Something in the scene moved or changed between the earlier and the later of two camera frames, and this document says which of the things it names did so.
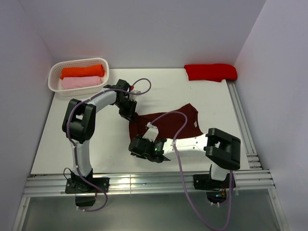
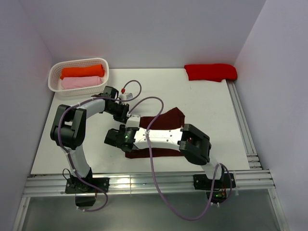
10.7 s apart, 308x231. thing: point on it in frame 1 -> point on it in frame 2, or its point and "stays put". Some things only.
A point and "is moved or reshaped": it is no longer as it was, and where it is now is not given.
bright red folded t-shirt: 211,72 stays put
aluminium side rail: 254,161 stays put
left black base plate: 79,185 stays put
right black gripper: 138,155 -> 122,128
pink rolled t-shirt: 68,83 stays put
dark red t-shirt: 183,122 is moved or reshaped
